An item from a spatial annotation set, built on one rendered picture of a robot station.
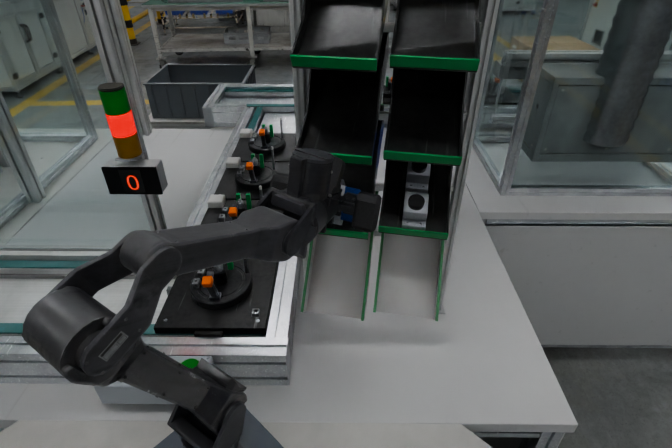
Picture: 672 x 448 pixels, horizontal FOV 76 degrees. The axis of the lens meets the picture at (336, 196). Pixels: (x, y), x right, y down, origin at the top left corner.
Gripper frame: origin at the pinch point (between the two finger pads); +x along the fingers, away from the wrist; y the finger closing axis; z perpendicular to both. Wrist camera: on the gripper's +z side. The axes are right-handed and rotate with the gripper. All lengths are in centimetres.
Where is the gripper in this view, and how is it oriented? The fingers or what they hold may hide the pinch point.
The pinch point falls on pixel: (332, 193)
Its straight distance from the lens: 76.3
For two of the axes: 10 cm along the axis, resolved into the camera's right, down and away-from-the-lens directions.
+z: 1.4, -9.4, -3.1
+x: 2.7, -2.7, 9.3
